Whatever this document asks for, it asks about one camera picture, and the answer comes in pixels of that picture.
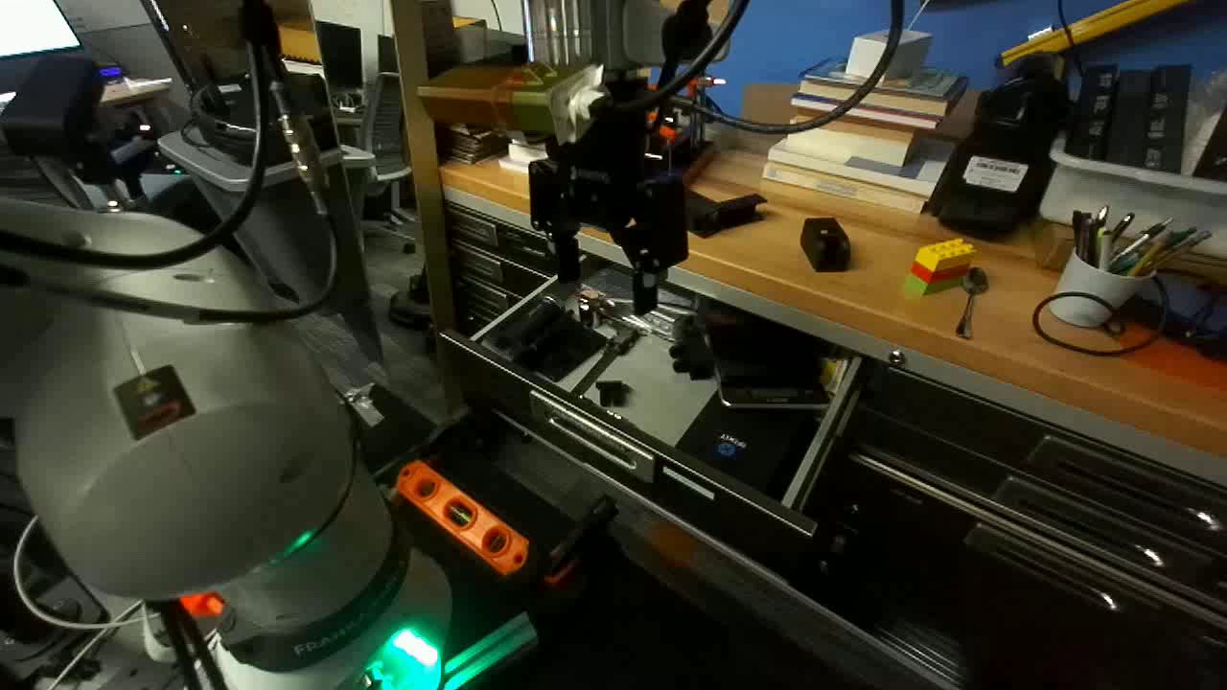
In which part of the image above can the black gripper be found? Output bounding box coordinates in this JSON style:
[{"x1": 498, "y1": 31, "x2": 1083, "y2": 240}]
[{"x1": 529, "y1": 78, "x2": 686, "y2": 316}]

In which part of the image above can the black bracket object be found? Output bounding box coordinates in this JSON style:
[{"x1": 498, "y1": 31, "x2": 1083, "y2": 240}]
[{"x1": 686, "y1": 193, "x2": 764, "y2": 236}]

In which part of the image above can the tool drawer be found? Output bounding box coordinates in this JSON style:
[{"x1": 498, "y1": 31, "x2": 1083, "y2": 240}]
[{"x1": 443, "y1": 268, "x2": 855, "y2": 539}]

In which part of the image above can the small black box object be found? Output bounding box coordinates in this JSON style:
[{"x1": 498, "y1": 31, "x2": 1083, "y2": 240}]
[{"x1": 802, "y1": 218, "x2": 851, "y2": 271}]

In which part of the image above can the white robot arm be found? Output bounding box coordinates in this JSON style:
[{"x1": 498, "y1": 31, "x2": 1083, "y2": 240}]
[{"x1": 3, "y1": 201, "x2": 453, "y2": 690}]

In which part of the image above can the black metal drawer cabinet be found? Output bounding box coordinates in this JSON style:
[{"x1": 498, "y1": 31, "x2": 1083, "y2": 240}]
[{"x1": 487, "y1": 202, "x2": 1227, "y2": 690}]

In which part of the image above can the stack of books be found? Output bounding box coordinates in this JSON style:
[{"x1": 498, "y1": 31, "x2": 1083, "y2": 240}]
[{"x1": 764, "y1": 74, "x2": 972, "y2": 209}]

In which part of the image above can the colourful toy brick stack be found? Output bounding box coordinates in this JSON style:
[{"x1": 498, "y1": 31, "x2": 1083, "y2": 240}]
[{"x1": 903, "y1": 236, "x2": 979, "y2": 299}]

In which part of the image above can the small white box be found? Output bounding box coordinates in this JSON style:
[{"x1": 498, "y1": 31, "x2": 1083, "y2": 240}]
[{"x1": 844, "y1": 31, "x2": 933, "y2": 82}]

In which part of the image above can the black label printer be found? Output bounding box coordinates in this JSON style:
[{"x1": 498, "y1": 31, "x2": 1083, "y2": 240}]
[{"x1": 922, "y1": 78, "x2": 1064, "y2": 236}]

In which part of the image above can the white pen cup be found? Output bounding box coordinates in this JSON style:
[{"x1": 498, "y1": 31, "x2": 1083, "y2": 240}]
[{"x1": 1045, "y1": 257, "x2": 1141, "y2": 331}]

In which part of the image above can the white storage bin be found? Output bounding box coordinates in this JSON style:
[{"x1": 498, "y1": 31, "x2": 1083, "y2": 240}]
[{"x1": 1037, "y1": 143, "x2": 1227, "y2": 257}]

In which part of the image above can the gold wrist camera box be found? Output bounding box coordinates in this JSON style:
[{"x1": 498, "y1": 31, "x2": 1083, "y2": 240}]
[{"x1": 419, "y1": 60, "x2": 595, "y2": 134}]

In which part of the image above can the yellow handled tool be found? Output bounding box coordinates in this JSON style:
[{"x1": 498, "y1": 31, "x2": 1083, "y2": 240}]
[{"x1": 995, "y1": 0, "x2": 1196, "y2": 66}]

